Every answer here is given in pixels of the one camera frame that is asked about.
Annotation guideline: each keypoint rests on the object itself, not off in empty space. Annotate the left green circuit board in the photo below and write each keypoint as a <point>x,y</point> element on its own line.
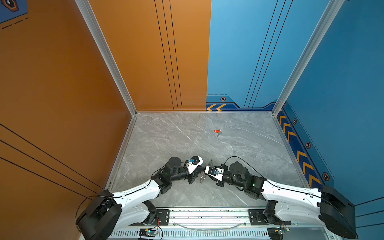
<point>147,234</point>

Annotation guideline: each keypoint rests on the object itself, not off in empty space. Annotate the right green circuit board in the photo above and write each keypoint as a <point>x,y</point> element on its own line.
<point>277,233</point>

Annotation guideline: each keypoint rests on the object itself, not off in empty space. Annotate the left corner aluminium post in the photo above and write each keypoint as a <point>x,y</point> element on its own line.
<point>101,42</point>

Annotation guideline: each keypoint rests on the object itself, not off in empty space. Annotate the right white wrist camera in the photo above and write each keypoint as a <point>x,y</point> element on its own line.
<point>210,172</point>

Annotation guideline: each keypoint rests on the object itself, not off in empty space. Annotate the red tag with grey key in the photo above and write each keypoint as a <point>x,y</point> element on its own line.
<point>217,132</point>

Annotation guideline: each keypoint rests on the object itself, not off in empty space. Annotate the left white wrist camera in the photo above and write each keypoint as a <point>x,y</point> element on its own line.
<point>193,164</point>

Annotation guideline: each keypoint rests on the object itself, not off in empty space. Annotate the aluminium front rail frame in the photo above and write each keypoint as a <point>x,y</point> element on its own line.
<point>220,223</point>

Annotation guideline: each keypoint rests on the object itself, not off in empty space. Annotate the green circuit board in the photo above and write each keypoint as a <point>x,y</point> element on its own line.
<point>277,233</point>
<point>147,234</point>

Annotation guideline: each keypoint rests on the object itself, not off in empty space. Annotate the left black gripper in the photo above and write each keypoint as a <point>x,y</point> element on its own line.
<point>193,175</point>

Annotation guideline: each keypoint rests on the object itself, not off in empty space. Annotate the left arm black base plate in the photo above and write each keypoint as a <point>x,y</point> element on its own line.
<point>160,217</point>

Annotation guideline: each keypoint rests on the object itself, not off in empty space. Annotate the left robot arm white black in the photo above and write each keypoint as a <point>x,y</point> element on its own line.
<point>108,211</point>

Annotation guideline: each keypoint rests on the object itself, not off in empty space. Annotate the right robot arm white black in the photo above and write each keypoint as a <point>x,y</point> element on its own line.
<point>324,207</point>

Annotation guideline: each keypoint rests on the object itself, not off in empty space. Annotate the corner aluminium post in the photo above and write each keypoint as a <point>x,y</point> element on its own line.
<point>101,42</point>
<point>318,34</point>

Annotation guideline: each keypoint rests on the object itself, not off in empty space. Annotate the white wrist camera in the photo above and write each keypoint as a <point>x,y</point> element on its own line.
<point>210,172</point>
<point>193,164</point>

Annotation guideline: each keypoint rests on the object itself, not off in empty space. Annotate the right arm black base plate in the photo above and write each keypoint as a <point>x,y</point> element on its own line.
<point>259,217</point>

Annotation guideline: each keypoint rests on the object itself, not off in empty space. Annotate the right corner aluminium post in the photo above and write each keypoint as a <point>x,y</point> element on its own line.
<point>318,34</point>

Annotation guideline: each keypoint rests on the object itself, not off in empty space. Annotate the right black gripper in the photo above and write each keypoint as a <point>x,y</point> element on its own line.
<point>220,184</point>

